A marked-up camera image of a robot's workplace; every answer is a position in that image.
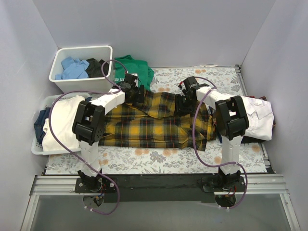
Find yellow plaid long sleeve shirt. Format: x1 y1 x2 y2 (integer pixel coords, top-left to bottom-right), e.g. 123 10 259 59
99 90 216 151

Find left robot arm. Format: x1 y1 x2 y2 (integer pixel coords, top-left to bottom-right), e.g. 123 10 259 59
72 73 145 193

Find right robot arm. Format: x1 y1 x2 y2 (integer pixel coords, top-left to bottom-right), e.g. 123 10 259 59
175 76 249 191

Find green printed shirt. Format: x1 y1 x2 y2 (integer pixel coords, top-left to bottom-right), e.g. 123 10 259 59
114 55 154 90

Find black garment in bin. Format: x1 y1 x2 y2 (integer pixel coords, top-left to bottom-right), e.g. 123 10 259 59
86 58 109 78

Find white plastic bin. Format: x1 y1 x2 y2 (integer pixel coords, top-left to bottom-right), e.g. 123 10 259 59
49 45 114 93

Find light blue shirt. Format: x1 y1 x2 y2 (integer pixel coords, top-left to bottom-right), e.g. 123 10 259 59
55 56 90 80

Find floral tablecloth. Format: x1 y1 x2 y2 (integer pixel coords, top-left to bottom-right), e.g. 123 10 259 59
45 66 269 175

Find white folded garment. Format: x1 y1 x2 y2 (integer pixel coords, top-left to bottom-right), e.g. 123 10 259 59
42 95 85 154

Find white folded shirt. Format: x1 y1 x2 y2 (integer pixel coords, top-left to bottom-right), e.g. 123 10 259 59
242 95 275 141

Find navy blue garment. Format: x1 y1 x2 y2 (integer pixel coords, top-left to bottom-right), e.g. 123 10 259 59
34 107 51 144

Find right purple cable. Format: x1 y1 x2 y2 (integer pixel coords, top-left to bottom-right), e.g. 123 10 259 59
191 76 248 210

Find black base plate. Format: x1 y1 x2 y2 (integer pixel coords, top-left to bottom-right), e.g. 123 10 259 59
74 174 245 203

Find aluminium frame rail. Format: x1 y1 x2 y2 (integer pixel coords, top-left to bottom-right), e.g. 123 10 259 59
21 174 300 231

